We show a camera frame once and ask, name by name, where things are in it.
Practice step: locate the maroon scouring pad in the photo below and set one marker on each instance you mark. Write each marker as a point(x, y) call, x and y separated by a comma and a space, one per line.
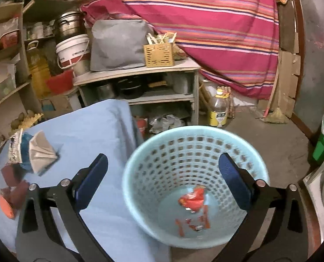
point(18, 194)
point(12, 174)

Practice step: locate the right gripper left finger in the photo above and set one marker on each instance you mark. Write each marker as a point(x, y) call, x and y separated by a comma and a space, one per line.
point(38, 238)

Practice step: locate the light blue table cloth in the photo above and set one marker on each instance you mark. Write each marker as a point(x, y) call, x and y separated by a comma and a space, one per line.
point(79, 137)

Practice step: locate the grey low shelf cabinet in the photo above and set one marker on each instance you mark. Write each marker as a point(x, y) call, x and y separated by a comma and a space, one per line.
point(150, 92)

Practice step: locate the steel cooking pot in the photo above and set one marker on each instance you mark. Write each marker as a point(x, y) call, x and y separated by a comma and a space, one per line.
point(68, 25)

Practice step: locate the yellow egg tray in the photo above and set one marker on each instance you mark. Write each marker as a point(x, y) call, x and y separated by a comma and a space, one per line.
point(28, 122)

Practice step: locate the cardboard box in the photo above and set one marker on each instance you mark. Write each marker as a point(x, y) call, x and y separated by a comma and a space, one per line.
point(61, 104)

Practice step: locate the red plastic basin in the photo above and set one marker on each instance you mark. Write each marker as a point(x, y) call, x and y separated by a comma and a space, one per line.
point(61, 83)

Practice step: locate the yellow utensil holder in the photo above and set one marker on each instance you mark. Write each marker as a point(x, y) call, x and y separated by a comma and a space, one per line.
point(159, 55)

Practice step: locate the red wrapper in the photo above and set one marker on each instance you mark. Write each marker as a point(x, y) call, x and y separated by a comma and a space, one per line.
point(194, 200)

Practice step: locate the wooden wall shelf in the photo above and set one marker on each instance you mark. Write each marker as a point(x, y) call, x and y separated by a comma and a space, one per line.
point(17, 96)

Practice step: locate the yellow oil jug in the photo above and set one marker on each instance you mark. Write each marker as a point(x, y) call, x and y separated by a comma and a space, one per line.
point(38, 69)

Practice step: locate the black white snack bag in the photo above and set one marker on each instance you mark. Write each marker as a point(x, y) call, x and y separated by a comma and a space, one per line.
point(33, 153)

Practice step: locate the red striped curtain cloth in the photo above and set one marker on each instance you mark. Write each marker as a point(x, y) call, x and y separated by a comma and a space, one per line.
point(235, 42)

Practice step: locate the white plastic bucket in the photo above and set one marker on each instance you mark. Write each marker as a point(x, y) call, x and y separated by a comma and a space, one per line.
point(74, 54)

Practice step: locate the light blue plastic basket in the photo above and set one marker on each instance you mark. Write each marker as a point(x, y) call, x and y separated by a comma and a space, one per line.
point(171, 164)

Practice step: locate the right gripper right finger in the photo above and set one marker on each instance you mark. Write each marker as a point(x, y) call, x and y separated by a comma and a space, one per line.
point(274, 228)

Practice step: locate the grey cloth covered appliance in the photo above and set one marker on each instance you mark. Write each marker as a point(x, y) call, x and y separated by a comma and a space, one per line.
point(118, 44)

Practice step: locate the orange carrot piece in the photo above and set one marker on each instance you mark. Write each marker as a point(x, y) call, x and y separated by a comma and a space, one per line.
point(6, 208)

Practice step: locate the oil bottle on floor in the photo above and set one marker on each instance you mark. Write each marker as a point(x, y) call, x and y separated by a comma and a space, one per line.
point(219, 108)

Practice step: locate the straw broom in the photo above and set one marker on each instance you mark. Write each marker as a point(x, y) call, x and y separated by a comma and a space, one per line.
point(275, 117)

